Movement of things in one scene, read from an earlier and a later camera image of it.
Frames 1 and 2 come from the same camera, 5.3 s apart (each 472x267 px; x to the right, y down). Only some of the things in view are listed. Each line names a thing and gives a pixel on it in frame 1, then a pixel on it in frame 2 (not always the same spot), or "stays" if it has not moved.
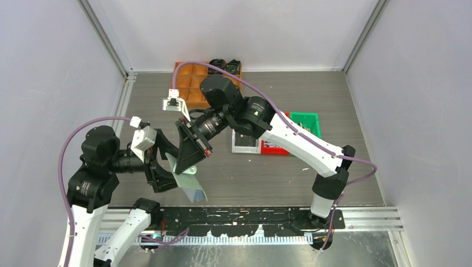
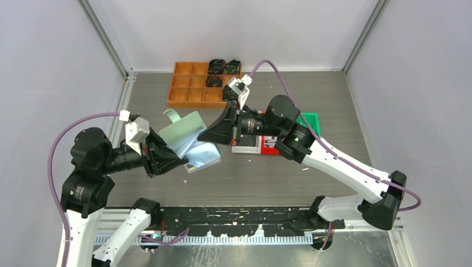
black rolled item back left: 219,63 stays
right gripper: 192,149 to 226,129
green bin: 308,119 stays
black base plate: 249,221 stays
